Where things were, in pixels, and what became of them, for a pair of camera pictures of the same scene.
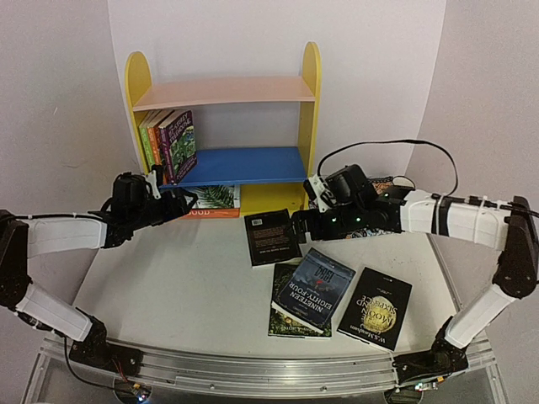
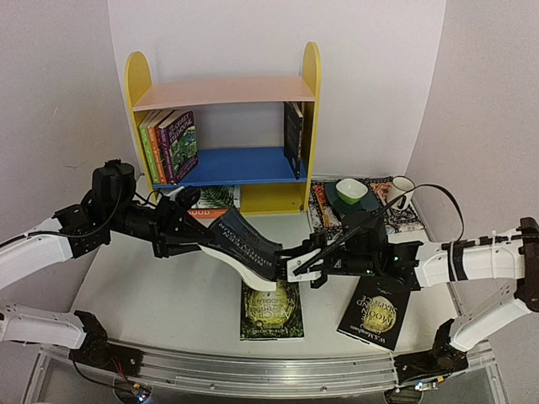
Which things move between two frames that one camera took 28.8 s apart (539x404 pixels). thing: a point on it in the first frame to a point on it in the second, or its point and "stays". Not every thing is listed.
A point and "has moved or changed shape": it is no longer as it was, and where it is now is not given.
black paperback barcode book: x=271 y=237 to x=293 y=135
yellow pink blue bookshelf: x=259 y=134 stays
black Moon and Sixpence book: x=374 y=308 stays
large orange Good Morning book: x=213 y=213 stays
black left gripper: x=176 y=209 to x=168 y=214
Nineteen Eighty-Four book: x=312 y=294 to x=255 y=258
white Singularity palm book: x=215 y=196 stays
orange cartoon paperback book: x=154 y=146 stays
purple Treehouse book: x=177 y=135 stays
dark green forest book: x=282 y=326 has moved or changed shape
